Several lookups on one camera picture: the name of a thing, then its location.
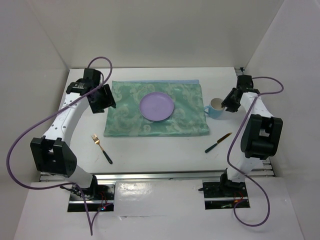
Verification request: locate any blue cup white inside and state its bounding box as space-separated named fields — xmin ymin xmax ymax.
xmin=204 ymin=98 xmax=225 ymax=119

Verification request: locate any gold fork green handle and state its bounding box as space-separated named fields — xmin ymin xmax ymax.
xmin=91 ymin=134 xmax=113 ymax=165

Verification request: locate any teal patterned satin cloth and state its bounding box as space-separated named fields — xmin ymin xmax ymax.
xmin=103 ymin=79 xmax=210 ymax=137

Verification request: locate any lilac round plastic plate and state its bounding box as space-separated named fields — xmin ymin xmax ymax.
xmin=139 ymin=92 xmax=175 ymax=122

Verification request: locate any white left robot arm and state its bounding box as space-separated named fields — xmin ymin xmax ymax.
xmin=30 ymin=68 xmax=116 ymax=200

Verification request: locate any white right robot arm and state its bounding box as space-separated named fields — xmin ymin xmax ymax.
xmin=218 ymin=75 xmax=283 ymax=197

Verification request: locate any gold knife green handle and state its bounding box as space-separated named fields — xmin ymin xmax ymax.
xmin=204 ymin=132 xmax=232 ymax=154

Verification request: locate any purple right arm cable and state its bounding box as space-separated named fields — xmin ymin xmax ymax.
xmin=226 ymin=76 xmax=285 ymax=228

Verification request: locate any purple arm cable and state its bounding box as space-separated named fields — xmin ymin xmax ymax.
xmin=226 ymin=76 xmax=285 ymax=228
xmin=6 ymin=56 xmax=113 ymax=236

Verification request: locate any right side aluminium rail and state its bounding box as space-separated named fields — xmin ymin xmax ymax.
xmin=236 ymin=75 xmax=274 ymax=175

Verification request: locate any aluminium rail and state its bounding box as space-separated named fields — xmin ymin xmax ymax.
xmin=236 ymin=75 xmax=274 ymax=175
xmin=39 ymin=169 xmax=275 ymax=182

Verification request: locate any front aluminium rail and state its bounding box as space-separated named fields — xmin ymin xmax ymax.
xmin=39 ymin=169 xmax=275 ymax=182

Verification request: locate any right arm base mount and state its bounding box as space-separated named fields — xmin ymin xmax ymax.
xmin=198 ymin=182 xmax=250 ymax=210

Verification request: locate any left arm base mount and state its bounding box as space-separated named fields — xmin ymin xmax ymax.
xmin=60 ymin=182 xmax=116 ymax=213

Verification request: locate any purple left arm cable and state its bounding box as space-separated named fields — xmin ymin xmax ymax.
xmin=6 ymin=56 xmax=113 ymax=236

